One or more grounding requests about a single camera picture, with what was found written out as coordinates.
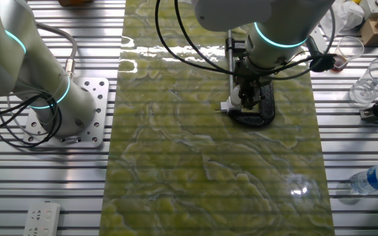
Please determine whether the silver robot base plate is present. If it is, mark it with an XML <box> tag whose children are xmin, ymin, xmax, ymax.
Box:
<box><xmin>23</xmin><ymin>77</ymin><xmax>110</xmax><ymax>149</ymax></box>

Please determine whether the clear water bottle blue label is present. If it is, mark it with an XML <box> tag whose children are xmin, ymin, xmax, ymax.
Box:
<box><xmin>348</xmin><ymin>162</ymin><xmax>378</xmax><ymax>197</ymax></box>

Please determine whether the white lamp socket adapter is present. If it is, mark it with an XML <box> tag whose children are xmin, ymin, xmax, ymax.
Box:
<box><xmin>215</xmin><ymin>100</ymin><xmax>242</xmax><ymax>115</ymax></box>

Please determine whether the clear cup with brown liquid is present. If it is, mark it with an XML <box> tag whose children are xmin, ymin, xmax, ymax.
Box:
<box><xmin>331</xmin><ymin>35</ymin><xmax>366</xmax><ymax>72</ymax></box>

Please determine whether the black C-clamp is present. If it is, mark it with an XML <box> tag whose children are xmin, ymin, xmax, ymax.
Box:
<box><xmin>224</xmin><ymin>29</ymin><xmax>277</xmax><ymax>128</ymax></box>

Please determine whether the white power strip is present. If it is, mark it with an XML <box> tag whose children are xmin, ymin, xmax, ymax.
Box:
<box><xmin>23</xmin><ymin>201</ymin><xmax>61</xmax><ymax>236</ymax></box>

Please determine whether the empty clear plastic cup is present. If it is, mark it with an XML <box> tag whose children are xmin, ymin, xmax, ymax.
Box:
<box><xmin>348</xmin><ymin>57</ymin><xmax>378</xmax><ymax>108</ymax></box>

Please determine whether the small tan cardboard box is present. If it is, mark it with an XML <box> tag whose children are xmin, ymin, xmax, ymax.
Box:
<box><xmin>359</xmin><ymin>18</ymin><xmax>378</xmax><ymax>47</ymax></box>

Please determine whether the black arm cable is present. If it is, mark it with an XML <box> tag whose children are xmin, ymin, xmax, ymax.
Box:
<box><xmin>174</xmin><ymin>0</ymin><xmax>338</xmax><ymax>81</ymax></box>
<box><xmin>154</xmin><ymin>0</ymin><xmax>338</xmax><ymax>81</ymax></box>

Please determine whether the white light bulb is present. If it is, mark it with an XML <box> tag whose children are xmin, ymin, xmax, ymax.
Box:
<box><xmin>229</xmin><ymin>84</ymin><xmax>244</xmax><ymax>108</ymax></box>

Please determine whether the black base cable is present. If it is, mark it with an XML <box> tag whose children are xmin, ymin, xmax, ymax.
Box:
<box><xmin>0</xmin><ymin>91</ymin><xmax>64</xmax><ymax>149</ymax></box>

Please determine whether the grey emergency stop box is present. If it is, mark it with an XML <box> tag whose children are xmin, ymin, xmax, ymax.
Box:
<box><xmin>358</xmin><ymin>0</ymin><xmax>378</xmax><ymax>20</ymax></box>

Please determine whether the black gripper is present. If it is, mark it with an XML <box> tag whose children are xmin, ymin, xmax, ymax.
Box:
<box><xmin>234</xmin><ymin>62</ymin><xmax>274</xmax><ymax>111</ymax></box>

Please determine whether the green marble pattern mat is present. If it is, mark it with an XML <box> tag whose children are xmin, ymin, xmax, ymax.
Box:
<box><xmin>98</xmin><ymin>0</ymin><xmax>336</xmax><ymax>236</ymax></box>

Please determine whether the crumpled white tissue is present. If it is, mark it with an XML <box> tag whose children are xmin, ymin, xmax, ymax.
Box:
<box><xmin>320</xmin><ymin>0</ymin><xmax>366</xmax><ymax>33</ymax></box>

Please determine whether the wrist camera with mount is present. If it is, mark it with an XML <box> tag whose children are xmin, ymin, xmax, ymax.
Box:
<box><xmin>306</xmin><ymin>34</ymin><xmax>338</xmax><ymax>73</ymax></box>

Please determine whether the grey cable with metal connector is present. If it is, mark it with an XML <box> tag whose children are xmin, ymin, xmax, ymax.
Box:
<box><xmin>36</xmin><ymin>22</ymin><xmax>79</xmax><ymax>81</ymax></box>

